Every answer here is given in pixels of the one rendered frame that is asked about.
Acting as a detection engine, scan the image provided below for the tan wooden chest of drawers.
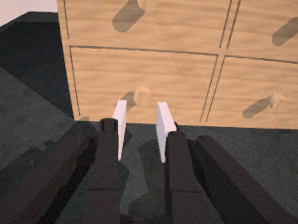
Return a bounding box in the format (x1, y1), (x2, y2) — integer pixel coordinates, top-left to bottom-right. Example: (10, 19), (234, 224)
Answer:
(56, 0), (298, 129)

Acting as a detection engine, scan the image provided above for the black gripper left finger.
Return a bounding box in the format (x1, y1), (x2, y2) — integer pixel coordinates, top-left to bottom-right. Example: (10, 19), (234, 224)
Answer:
(0, 100), (127, 224)

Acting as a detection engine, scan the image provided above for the light wooden drawer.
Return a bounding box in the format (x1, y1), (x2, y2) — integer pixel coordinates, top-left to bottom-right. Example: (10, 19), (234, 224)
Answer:
(227, 0), (298, 57)
(206, 55), (298, 126)
(65, 0), (230, 48)
(71, 45), (217, 122)

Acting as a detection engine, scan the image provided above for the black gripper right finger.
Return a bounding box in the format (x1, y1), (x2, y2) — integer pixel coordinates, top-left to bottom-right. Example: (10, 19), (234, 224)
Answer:
(156, 102), (298, 224)

